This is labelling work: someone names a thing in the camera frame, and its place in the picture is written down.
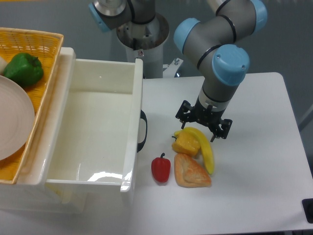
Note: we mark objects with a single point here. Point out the red bell pepper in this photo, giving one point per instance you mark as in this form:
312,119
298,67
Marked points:
160,168

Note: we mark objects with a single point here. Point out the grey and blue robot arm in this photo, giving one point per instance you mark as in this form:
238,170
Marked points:
210,47

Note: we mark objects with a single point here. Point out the green bell pepper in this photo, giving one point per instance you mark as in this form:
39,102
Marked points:
24,69

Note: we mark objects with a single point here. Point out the black device at table edge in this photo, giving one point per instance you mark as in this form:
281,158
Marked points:
308,209

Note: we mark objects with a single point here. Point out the triangle pastry bread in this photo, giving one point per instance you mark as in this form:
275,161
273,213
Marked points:
189,174

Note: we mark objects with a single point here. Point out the white open drawer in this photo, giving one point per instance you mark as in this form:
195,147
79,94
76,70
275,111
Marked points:
97,141

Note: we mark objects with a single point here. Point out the black drawer handle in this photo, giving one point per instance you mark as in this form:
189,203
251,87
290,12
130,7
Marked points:
143,129

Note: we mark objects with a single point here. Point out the white vegetable piece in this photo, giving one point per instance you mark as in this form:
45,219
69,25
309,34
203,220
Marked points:
3,64

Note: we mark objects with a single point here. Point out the yellow banana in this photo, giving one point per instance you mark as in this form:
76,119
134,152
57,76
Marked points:
206,150

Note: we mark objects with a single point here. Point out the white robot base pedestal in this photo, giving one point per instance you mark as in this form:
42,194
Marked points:
145,42

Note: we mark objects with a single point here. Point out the white drawer cabinet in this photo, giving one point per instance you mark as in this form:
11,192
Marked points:
32,191

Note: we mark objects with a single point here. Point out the yellow bell pepper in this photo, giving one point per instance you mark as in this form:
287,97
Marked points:
185,143

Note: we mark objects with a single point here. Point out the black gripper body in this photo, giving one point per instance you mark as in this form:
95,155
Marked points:
205,116

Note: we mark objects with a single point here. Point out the pale pink plate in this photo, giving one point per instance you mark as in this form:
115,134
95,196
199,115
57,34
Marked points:
16,117

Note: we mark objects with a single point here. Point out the yellow woven basket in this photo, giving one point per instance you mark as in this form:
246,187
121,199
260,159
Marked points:
46,46

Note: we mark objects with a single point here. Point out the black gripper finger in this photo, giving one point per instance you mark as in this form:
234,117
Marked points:
183,113
220,129

